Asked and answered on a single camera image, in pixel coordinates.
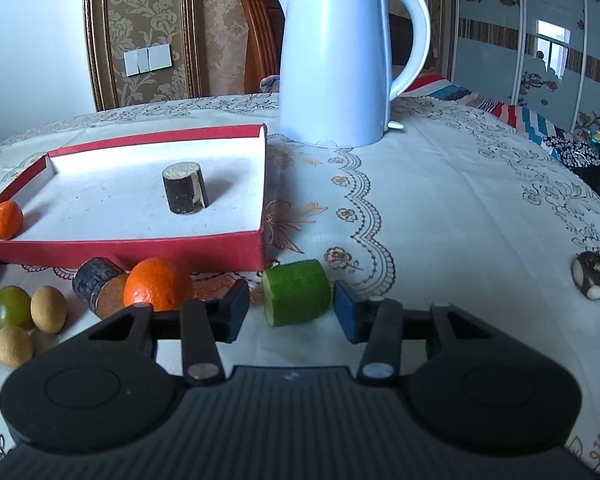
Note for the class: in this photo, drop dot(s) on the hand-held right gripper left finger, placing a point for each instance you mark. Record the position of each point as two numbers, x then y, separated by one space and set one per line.
237 311

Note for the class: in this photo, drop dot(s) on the green grape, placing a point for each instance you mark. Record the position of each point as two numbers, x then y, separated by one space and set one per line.
12 307

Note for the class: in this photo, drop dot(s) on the white embroidered tablecloth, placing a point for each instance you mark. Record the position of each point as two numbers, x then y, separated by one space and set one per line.
455 210

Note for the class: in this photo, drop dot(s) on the green cucumber piece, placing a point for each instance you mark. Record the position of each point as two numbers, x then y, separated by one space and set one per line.
300 290

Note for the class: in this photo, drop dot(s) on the brown wall moulding frame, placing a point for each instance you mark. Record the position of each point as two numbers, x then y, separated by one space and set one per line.
94 35

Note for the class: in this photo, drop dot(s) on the brown wooden chair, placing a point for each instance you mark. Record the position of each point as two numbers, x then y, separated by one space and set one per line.
260 35

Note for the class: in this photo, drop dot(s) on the small orange mandarin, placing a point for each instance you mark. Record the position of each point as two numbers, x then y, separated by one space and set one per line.
6 220

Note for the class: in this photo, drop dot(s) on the dark sugarcane piece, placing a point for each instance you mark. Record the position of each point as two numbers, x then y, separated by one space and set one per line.
180 190

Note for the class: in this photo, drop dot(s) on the dark patterned cloth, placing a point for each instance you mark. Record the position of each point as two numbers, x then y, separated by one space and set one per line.
570 152

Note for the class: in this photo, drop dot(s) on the wardrobe with floral sliding doors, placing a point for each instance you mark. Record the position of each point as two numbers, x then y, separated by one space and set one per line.
490 50

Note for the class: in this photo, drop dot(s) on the white electric kettle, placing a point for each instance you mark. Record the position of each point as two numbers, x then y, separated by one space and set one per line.
330 60

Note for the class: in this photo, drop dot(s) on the large orange mandarin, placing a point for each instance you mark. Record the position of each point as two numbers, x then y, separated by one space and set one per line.
155 282

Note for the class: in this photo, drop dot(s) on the white wall light switch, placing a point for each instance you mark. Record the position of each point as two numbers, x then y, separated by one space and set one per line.
147 60

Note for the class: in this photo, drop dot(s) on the dark eggplant piece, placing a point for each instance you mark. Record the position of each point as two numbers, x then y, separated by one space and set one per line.
92 280

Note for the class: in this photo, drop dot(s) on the grey pink cloth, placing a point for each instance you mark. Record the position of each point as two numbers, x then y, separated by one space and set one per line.
269 84

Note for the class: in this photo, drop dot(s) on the red cardboard box tray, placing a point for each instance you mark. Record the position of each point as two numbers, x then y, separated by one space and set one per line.
105 195

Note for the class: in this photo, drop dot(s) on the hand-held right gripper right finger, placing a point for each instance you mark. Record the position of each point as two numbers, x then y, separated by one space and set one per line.
345 316

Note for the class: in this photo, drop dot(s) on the tan longan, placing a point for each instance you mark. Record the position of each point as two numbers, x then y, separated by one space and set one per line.
49 309
13 345

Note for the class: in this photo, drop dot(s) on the striped colourful blanket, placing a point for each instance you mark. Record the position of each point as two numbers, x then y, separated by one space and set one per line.
510 112

